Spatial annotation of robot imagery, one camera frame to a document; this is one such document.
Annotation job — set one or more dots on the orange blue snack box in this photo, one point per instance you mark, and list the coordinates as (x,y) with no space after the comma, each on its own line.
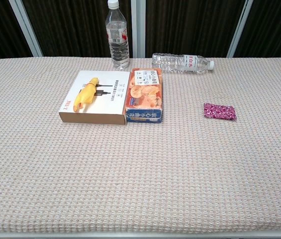
(144,94)

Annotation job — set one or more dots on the beige waffle tablecloth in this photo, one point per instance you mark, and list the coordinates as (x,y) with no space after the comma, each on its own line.
(130,174)

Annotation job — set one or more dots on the yellow rubber chicken toy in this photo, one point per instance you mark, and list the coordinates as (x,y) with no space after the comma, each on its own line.
(86,94)

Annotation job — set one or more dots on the clear water bottle lying flat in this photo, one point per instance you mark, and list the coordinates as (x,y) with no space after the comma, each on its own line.
(180,63)

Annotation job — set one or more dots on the upright clear water bottle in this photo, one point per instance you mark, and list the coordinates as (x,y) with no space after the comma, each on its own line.
(117,37)

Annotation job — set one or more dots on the grey aluminium partition post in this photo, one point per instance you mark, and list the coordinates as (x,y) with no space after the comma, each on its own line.
(138,30)
(26,27)
(239,27)

